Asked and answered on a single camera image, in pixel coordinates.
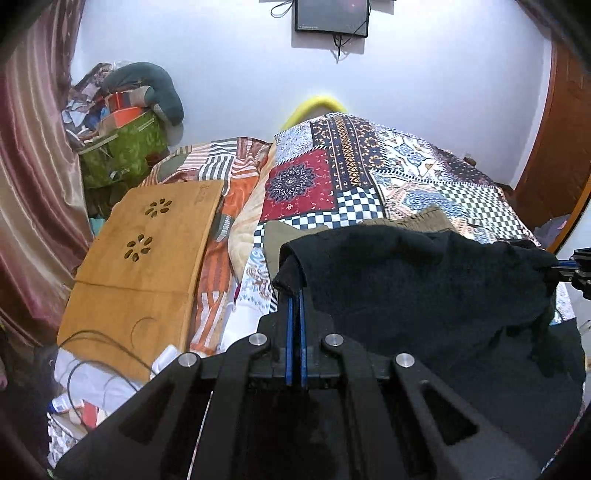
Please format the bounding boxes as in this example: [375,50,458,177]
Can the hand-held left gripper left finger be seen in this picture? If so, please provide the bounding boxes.
[54,288,296,480]

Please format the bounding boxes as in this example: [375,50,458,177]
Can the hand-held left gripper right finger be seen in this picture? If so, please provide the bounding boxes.
[298,288,541,480]

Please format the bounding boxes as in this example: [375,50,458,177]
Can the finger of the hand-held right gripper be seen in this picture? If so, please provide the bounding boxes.
[549,248,591,267]
[549,265,591,300]

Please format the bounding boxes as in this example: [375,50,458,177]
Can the black pants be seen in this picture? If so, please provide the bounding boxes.
[272,226,585,467]

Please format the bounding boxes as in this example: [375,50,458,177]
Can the olive green pants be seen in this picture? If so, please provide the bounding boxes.
[264,205,458,273]

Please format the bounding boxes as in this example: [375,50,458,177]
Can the grey blue bag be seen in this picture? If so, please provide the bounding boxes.
[534,215,574,251]

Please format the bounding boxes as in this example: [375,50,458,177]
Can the orange striped quilt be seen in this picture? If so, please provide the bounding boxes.
[148,136,278,356]

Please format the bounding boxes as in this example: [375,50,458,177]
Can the wooden door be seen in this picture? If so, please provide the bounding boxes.
[510,28,591,232]

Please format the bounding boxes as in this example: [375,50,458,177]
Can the wooden lap desk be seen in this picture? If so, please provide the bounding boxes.
[56,180,225,381]

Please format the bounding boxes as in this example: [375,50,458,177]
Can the patchwork printed blanket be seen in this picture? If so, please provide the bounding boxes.
[233,112,578,324]

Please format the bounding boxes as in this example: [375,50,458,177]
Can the pile of white bags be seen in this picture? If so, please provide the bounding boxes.
[46,344,182,462]

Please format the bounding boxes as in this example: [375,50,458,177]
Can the yellow plastic item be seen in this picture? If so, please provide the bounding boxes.
[279,95,347,134]

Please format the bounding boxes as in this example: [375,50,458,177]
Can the green fabric bag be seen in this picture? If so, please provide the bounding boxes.
[76,111,169,190]

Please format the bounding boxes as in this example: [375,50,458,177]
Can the teal cushion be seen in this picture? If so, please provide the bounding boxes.
[99,62,185,125]

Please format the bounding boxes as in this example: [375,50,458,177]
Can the pile of colourful fabrics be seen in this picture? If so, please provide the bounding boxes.
[62,62,153,144]

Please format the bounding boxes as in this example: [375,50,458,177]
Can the pink satin curtain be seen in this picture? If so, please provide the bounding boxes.
[0,0,95,352]

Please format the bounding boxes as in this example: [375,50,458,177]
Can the thin black cable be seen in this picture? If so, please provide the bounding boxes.
[58,330,155,416]

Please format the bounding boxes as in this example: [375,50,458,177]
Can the black screen cable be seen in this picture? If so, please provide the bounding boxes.
[332,33,357,63]

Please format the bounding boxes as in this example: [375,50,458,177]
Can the wall mounted black screen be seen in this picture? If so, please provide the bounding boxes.
[294,0,370,38]

